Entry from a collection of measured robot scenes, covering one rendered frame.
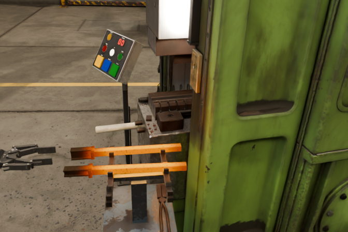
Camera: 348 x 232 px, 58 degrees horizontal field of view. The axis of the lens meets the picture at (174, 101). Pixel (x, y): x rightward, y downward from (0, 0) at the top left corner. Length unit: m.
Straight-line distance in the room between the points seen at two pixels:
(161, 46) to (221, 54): 0.43
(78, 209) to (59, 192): 0.26
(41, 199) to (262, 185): 1.66
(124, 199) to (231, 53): 0.80
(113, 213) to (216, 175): 0.48
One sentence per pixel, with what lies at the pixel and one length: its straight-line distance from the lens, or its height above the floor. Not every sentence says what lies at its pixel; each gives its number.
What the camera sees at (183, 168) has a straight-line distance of 1.25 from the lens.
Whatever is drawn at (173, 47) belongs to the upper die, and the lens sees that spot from 1.54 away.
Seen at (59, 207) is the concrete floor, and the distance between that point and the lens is 2.58.
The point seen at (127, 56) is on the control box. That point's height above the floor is 1.11.
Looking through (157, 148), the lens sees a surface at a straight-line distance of 1.34.
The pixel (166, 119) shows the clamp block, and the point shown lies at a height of 0.98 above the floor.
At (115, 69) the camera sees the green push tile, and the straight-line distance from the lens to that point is 2.07.
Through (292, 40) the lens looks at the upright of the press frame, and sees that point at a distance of 1.38.
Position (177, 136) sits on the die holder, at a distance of 1.59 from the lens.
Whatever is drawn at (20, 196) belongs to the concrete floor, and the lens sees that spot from 2.76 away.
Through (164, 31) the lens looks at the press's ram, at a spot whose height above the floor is 1.40.
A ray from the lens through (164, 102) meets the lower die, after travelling 1.70.
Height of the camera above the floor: 1.77
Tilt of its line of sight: 27 degrees down
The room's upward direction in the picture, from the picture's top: 2 degrees clockwise
